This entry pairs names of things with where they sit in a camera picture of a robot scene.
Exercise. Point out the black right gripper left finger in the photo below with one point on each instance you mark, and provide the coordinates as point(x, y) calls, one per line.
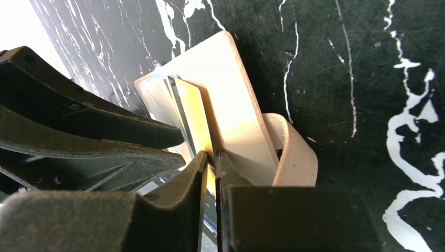
point(169, 218)

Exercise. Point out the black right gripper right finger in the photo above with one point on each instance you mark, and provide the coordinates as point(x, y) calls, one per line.
point(266, 218)

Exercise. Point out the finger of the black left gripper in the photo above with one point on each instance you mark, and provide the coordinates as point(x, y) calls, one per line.
point(32, 88)
point(41, 158)

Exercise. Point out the beige leather card holder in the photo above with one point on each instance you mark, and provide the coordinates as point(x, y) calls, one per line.
point(264, 147)

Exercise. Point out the yellow credit card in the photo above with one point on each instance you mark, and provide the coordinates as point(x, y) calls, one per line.
point(192, 116)

